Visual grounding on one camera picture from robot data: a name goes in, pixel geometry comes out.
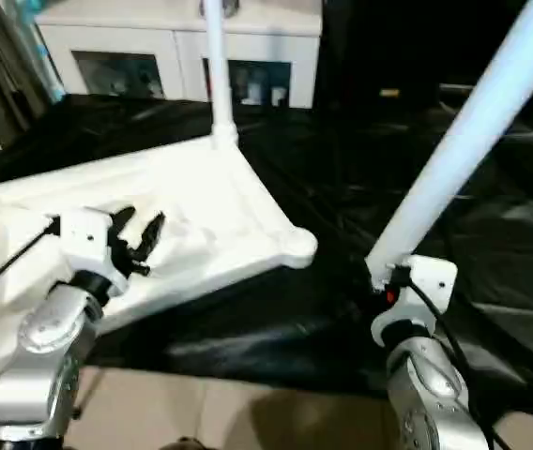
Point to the white plastic table top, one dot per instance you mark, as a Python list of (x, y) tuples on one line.
[(182, 206)]

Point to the white plastic table leg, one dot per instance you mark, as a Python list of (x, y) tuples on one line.
[(473, 131), (218, 70)]

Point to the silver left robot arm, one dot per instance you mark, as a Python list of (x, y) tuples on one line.
[(41, 356)]

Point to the black work mat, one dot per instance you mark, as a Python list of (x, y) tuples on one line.
[(360, 281)]

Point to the white glass-door cabinet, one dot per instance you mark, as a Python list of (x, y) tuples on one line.
[(154, 42)]

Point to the light blue plastic strip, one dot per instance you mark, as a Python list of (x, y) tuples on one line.
[(41, 47)]

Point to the small yellow label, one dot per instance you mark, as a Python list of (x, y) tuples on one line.
[(390, 93)]

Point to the black flat device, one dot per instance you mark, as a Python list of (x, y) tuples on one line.
[(464, 94)]

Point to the grey crumpled bundle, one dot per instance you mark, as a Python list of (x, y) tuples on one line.
[(230, 6)]

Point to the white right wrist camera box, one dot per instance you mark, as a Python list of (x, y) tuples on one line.
[(421, 281)]

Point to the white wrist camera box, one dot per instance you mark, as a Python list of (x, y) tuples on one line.
[(421, 281), (83, 239)]

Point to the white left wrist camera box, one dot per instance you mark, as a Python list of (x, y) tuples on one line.
[(83, 239)]

